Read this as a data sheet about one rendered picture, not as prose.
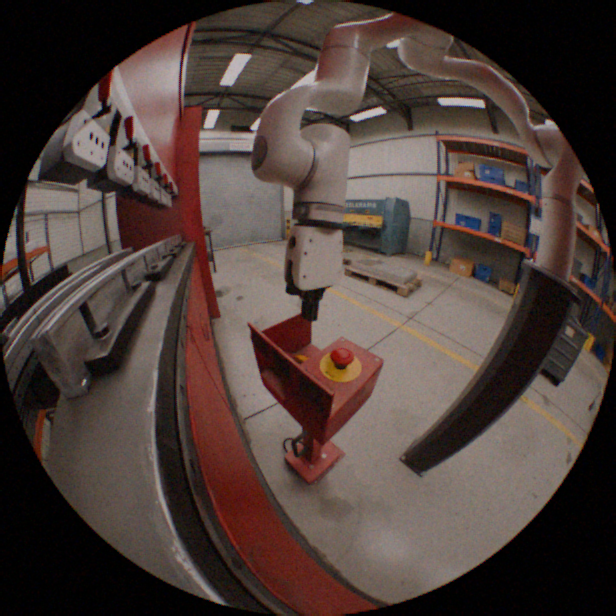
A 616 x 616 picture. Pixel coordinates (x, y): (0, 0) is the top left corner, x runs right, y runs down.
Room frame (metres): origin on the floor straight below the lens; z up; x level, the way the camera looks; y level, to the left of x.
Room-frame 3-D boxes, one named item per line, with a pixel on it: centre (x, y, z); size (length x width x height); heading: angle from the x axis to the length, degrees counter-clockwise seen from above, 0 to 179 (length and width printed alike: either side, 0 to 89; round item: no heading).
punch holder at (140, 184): (0.48, 0.58, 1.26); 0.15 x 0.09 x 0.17; 32
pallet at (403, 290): (2.85, -1.34, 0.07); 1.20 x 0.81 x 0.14; 39
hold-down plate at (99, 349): (0.20, 0.34, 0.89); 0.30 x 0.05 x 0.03; 32
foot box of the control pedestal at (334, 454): (0.26, -0.04, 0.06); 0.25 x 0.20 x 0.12; 133
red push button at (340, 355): (0.21, -0.06, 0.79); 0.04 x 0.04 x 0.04
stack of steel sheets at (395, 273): (2.85, -1.34, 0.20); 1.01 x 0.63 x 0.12; 39
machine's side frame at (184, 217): (1.49, 1.41, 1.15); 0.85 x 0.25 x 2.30; 122
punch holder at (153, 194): (0.65, 0.69, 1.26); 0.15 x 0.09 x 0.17; 32
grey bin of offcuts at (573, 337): (0.45, -2.79, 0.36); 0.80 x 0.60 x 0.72; 35
